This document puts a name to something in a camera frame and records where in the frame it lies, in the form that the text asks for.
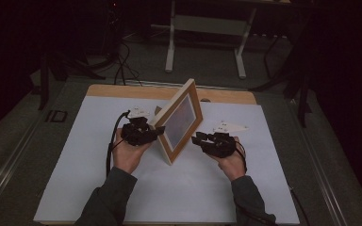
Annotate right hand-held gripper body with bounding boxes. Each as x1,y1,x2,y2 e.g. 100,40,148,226
206,121,250,159

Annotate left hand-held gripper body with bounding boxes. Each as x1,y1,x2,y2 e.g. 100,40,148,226
121,106,155,147

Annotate wooden picture frame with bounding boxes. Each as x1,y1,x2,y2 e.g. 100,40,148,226
149,78,204,167

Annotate person's left hand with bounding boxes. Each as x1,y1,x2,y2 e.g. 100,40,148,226
111,127,154,175

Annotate person's right hand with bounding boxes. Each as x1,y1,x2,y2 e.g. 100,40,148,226
211,136,248,183

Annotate white paper sheet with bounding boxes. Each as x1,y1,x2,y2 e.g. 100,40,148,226
32,95,301,225

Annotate white metal stand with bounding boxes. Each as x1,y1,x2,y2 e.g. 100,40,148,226
164,0,258,79

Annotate black stand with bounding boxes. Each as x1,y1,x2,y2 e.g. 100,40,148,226
37,50,107,111
249,18,315,128

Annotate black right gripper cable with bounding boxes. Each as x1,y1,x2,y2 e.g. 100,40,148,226
234,140,249,173

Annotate metal floor rail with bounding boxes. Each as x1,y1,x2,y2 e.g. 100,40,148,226
0,106,55,215
123,79,249,92
287,97,350,226

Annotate black floor cables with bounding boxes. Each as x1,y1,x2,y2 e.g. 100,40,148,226
112,40,144,87

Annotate black floor bracket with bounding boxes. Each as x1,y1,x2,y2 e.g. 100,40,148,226
45,109,69,123

